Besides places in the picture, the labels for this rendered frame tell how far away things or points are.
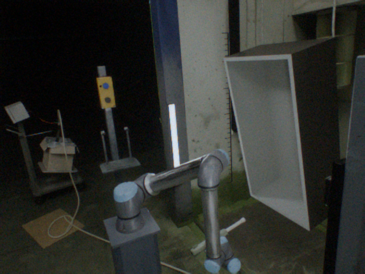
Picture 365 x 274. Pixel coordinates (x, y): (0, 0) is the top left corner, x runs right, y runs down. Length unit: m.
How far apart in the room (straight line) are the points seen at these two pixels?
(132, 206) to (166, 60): 1.26
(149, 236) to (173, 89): 1.25
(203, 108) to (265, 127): 0.61
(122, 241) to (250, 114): 1.32
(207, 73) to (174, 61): 0.35
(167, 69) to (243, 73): 0.66
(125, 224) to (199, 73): 1.45
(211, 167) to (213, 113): 1.28
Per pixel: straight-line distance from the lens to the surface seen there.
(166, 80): 2.37
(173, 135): 2.44
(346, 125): 3.20
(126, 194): 1.69
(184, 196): 2.74
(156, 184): 1.74
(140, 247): 1.82
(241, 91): 2.13
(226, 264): 1.83
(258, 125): 2.30
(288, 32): 3.14
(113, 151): 2.56
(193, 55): 2.48
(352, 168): 0.62
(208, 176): 1.38
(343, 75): 3.02
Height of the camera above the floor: 1.66
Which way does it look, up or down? 17 degrees down
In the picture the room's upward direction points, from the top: 5 degrees counter-clockwise
